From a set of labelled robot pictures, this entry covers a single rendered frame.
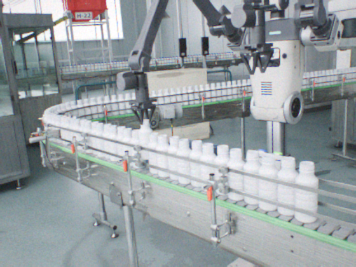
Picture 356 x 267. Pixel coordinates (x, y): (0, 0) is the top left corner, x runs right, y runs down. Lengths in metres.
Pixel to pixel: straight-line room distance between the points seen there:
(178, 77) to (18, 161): 2.68
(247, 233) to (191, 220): 0.25
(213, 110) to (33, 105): 3.95
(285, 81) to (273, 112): 0.16
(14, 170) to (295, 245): 3.84
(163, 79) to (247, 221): 4.53
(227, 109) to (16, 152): 2.52
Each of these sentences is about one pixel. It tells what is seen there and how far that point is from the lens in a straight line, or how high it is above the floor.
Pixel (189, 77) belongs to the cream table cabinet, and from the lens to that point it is 5.69.
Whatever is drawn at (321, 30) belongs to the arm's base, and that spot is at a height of 1.52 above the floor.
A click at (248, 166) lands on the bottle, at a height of 1.13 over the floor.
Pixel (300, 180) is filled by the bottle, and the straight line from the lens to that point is 0.99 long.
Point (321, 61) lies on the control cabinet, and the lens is 8.17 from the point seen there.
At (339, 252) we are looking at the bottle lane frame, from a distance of 0.99.
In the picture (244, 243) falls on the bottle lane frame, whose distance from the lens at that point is 1.16.
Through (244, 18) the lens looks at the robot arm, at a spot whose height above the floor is 1.57.
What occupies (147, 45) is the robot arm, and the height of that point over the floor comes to 1.51.
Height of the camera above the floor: 1.48
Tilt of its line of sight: 13 degrees down
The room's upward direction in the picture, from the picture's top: 4 degrees counter-clockwise
